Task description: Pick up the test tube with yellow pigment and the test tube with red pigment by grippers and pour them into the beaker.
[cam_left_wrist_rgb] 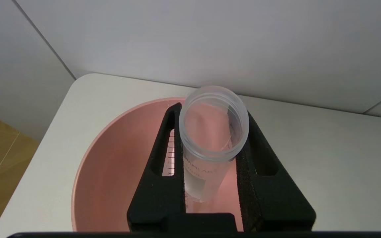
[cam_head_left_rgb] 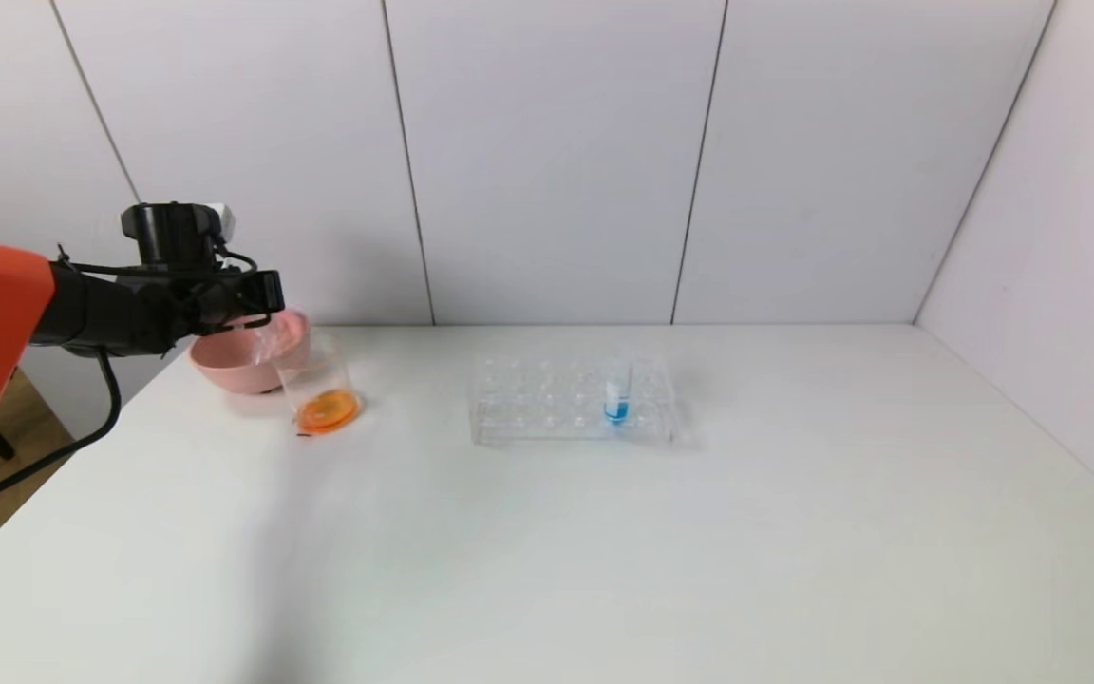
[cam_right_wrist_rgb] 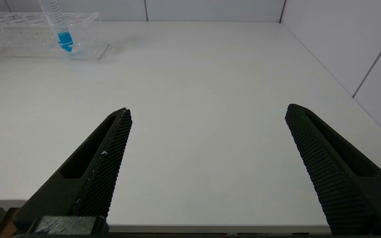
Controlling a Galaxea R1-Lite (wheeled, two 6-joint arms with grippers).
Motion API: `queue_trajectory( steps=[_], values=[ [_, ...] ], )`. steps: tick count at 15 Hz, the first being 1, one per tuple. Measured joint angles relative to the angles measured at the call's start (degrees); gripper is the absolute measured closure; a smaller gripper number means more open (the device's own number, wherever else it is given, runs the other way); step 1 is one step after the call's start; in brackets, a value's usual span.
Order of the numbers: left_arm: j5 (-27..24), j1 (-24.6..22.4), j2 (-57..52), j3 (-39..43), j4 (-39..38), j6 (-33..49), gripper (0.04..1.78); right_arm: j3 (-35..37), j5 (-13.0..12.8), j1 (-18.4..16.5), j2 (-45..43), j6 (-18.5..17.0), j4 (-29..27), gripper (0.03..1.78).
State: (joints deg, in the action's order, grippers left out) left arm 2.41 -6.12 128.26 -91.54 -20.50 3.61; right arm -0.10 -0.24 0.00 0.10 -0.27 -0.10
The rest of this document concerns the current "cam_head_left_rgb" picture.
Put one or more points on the test tube with blue pigment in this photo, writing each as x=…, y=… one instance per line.
x=615, y=408

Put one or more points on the clear plastic beaker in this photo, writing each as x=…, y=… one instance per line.
x=324, y=408

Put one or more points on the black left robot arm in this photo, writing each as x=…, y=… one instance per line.
x=63, y=304

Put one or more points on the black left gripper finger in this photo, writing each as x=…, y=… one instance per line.
x=273, y=288

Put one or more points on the test tube with yellow pigment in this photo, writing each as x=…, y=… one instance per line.
x=273, y=342

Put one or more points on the clear plastic test tube rack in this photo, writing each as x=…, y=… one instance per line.
x=537, y=408

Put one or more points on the pink plastic bowl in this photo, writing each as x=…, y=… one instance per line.
x=234, y=366

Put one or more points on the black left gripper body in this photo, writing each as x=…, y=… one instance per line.
x=269, y=288

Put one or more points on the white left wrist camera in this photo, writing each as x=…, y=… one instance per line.
x=222, y=220

